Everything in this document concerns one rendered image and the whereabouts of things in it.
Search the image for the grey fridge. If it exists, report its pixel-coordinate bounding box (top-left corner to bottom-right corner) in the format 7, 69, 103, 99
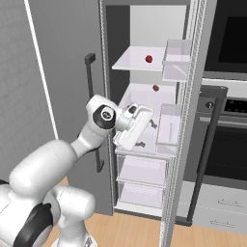
97, 0, 195, 223

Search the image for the dark grey fridge door handle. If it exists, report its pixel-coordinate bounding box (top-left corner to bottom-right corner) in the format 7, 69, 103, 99
186, 85, 230, 226

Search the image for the steel oven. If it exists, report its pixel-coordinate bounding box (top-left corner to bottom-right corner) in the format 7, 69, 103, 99
182, 78, 247, 191

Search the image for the white fridge shelf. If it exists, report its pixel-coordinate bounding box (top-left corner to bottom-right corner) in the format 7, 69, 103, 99
114, 82, 178, 158

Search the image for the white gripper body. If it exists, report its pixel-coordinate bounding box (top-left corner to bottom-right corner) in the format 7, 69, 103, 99
113, 105, 154, 151

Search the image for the black wall microwave oven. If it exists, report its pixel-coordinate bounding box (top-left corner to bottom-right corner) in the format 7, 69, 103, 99
204, 0, 247, 82

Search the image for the grey fridge door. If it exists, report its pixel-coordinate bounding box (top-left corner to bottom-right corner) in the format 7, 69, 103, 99
28, 0, 113, 217

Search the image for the open white-lined fridge door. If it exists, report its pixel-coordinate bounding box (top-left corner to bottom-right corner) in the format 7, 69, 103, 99
159, 0, 218, 247

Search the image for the clear small door bin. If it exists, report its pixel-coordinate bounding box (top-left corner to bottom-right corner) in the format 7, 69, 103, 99
161, 39, 192, 83

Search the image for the glass fridge shelf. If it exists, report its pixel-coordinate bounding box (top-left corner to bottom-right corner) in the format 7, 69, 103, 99
111, 45, 168, 72

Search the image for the clear fridge drawer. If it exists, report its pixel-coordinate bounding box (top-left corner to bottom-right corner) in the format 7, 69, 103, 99
115, 153, 169, 188
115, 180, 166, 211

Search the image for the clear tall door bin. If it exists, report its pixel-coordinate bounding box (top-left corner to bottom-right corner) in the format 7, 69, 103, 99
154, 102, 183, 155

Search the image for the black fridge door handle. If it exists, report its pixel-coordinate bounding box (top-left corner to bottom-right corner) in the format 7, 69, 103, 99
84, 52, 106, 174

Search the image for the white drawer cabinet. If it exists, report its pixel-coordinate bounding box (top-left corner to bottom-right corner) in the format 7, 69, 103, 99
177, 179, 247, 236

